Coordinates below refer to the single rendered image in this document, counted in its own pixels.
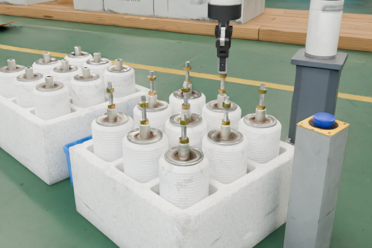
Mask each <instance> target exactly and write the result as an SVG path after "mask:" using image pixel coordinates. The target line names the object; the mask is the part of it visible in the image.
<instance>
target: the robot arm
mask: <svg viewBox="0 0 372 248"><path fill-rule="evenodd" d="M205 3H208V18H209V19H212V20H217V21H218V22H219V24H218V25H216V27H215V36H216V42H215V46H216V48H217V54H216V55H217V57H218V73H219V74H226V73H227V71H228V57H229V49H230V47H231V36H232V33H233V25H229V23H230V20H237V19H240V18H241V5H242V0H190V4H192V5H199V4H205ZM343 4H344V0H311V2H310V9H309V18H308V28H307V38H306V47H305V53H304V55H305V56H306V57H308V58H311V59H317V60H332V59H335V58H336V56H337V47H338V40H339V32H340V25H341V20H342V12H343Z"/></svg>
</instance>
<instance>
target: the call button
mask: <svg viewBox="0 0 372 248"><path fill-rule="evenodd" d="M313 121H314V123H315V124H316V125H317V126H321V127H330V126H332V124H334V123H335V117H334V116H333V115H331V114H329V113H325V112H319V113H315V114H314V115H313Z"/></svg>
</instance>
